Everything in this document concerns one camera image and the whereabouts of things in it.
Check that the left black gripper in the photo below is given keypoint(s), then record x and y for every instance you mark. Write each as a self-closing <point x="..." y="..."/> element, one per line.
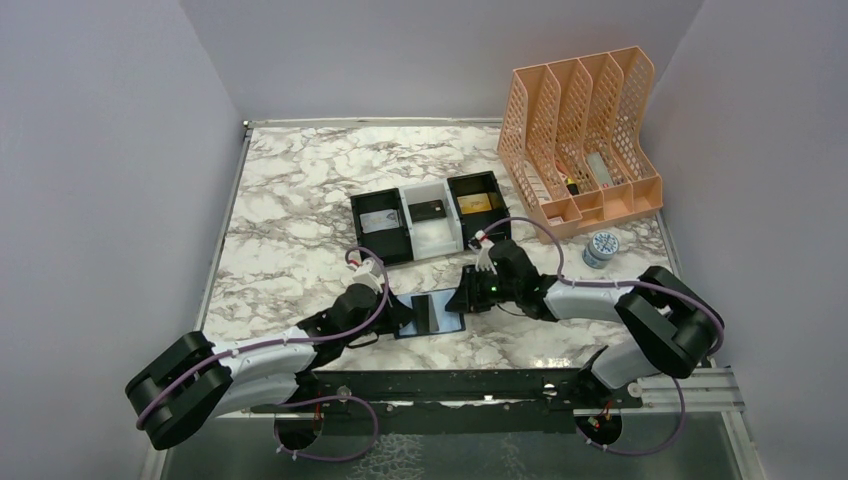
<point x="392" y="312"/>

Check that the grey box in organizer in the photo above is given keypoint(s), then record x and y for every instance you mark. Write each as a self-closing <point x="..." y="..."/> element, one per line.
<point x="599" y="169"/>

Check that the gold credit card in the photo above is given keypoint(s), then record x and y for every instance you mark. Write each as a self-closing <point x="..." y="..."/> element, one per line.
<point x="474" y="203"/>

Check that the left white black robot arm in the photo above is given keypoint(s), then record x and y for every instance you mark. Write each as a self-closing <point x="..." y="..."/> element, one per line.
<point x="195" y="379"/>

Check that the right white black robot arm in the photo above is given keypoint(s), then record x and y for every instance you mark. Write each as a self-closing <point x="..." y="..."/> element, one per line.
<point x="671" y="329"/>

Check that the black white three-compartment tray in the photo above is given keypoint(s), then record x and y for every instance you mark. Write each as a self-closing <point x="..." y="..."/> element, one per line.
<point x="430" y="239"/>

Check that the small white blue jar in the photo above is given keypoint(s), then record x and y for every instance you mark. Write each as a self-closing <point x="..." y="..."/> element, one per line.
<point x="600" y="249"/>

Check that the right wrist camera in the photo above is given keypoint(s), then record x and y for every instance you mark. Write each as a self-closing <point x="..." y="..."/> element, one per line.
<point x="484" y="261"/>

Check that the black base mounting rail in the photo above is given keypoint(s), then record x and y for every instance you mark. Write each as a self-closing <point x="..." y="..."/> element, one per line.
<point x="562" y="386"/>

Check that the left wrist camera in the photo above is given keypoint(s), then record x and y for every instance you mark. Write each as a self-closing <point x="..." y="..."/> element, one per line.
<point x="370" y="273"/>

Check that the navy blue card holder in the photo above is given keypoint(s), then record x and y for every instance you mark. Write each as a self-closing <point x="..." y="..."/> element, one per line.
<point x="449" y="322"/>

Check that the black credit card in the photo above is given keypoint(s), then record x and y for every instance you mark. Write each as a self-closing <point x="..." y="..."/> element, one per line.
<point x="425" y="315"/>
<point x="427" y="211"/>

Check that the yellow black item in organizer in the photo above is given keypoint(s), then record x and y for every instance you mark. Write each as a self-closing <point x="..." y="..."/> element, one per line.
<point x="572" y="186"/>

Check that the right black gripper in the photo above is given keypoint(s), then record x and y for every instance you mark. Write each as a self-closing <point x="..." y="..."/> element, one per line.
<point x="468" y="296"/>

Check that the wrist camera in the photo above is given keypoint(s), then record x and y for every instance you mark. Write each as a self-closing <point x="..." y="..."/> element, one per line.
<point x="370" y="273"/>
<point x="484" y="261"/>

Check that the silver credit card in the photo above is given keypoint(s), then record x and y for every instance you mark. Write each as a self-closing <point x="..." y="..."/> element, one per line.
<point x="381" y="220"/>

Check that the orange plastic file organizer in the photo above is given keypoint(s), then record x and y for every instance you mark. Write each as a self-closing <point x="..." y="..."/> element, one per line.
<point x="559" y="112"/>

